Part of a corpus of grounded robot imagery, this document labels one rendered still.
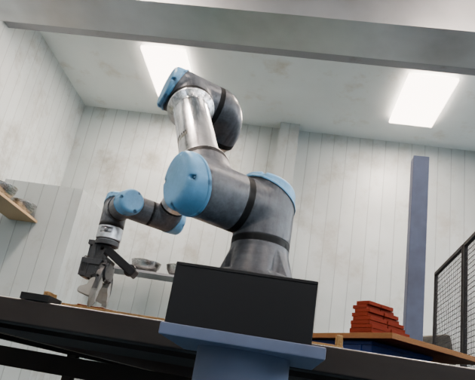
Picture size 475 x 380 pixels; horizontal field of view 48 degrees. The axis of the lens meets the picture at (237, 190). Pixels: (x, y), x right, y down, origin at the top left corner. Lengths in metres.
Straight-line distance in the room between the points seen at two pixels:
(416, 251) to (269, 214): 2.45
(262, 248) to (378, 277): 7.03
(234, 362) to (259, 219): 0.27
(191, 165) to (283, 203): 0.20
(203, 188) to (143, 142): 7.87
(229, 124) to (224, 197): 0.43
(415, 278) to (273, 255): 2.42
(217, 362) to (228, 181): 0.32
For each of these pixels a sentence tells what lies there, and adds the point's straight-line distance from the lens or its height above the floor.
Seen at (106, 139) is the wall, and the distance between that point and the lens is 9.00.
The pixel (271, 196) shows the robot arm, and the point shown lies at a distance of 1.04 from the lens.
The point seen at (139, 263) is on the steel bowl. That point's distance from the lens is 7.48.
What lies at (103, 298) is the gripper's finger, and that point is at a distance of 1.66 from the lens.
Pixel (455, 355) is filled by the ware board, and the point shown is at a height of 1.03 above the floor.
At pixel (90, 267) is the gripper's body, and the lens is 1.62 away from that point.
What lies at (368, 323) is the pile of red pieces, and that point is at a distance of 2.19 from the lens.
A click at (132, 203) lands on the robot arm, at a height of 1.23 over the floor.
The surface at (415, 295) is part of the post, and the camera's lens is 3.35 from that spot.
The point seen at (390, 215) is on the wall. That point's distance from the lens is 8.31.
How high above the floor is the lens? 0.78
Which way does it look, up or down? 21 degrees up
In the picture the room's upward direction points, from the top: 10 degrees clockwise
